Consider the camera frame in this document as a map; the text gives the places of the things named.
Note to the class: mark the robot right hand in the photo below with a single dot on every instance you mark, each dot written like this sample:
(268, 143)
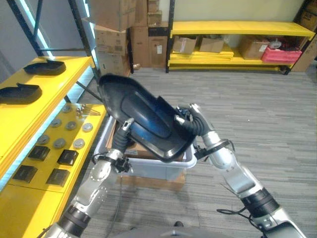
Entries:
(199, 124)

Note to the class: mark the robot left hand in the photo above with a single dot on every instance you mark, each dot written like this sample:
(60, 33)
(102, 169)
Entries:
(121, 141)

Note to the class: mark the large black sole-shaped part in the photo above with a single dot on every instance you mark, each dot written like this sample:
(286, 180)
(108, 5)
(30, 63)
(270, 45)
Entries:
(138, 109)

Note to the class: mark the robot left arm silver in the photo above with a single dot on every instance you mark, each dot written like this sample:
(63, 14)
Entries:
(99, 178)

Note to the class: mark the robot right arm silver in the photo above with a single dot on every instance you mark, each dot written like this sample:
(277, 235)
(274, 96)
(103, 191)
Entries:
(237, 176)

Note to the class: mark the translucent white plastic box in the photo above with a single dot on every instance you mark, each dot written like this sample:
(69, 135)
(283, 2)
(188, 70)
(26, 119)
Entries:
(153, 167)

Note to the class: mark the flat cardboard box under bin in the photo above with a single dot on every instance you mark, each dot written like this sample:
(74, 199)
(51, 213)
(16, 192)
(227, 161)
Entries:
(153, 182)

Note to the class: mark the small black square box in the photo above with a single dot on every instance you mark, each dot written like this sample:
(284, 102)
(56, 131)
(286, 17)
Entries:
(24, 173)
(39, 152)
(67, 157)
(57, 177)

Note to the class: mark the brown cardboard box with label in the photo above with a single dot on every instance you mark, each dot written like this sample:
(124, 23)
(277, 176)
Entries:
(114, 64)
(111, 41)

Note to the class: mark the open brown cardboard box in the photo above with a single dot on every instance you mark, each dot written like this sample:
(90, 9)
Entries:
(211, 44)

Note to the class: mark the open cardboard box pink label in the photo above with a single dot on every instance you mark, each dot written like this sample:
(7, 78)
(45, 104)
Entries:
(184, 44)

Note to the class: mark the cardboard box with dark band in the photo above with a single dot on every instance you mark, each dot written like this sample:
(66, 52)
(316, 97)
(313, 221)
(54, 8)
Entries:
(158, 47)

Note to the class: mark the open cardboard box white label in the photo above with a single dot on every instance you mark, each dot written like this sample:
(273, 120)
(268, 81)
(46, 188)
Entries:
(252, 48)

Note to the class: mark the yellow shelf board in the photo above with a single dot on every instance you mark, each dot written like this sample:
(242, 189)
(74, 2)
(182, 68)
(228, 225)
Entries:
(32, 203)
(29, 116)

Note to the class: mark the tall brown cardboard box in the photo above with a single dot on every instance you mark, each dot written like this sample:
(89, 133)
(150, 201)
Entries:
(139, 45)

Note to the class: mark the long yellow shelf rack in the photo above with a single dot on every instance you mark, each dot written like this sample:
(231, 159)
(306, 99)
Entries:
(237, 27)

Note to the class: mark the small brown cardboard box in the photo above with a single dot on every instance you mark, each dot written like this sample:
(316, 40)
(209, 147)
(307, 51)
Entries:
(153, 5)
(154, 17)

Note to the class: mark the narrow brown cardboard box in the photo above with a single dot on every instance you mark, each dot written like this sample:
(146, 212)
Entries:
(141, 12)

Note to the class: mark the large brown cardboard box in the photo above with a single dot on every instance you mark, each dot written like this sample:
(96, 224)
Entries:
(114, 12)

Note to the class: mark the brown cardboard box black print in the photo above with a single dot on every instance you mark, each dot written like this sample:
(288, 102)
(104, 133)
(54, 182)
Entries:
(308, 17)

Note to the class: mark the round grey metal disc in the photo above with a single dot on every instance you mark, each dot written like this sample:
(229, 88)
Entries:
(87, 127)
(78, 143)
(55, 122)
(71, 125)
(59, 143)
(67, 108)
(43, 139)

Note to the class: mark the pile of metal bolts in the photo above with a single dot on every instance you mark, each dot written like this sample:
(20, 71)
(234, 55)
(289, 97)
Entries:
(85, 110)

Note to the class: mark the stack of yellow boards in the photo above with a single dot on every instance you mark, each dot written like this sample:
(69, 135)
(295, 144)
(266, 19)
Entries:
(203, 55)

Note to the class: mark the robot grey torso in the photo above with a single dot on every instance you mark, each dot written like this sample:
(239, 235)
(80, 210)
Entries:
(173, 233)

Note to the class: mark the pink plastic crate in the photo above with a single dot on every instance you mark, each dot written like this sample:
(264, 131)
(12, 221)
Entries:
(281, 55)

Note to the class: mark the white bagged item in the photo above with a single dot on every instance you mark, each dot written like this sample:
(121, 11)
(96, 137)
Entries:
(275, 44)

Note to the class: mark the leaning brown cardboard sheet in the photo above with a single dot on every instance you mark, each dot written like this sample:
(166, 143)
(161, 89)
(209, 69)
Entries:
(305, 57)

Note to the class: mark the black steel shelf frame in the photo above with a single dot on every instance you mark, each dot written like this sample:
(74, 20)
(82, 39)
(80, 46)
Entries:
(79, 32)

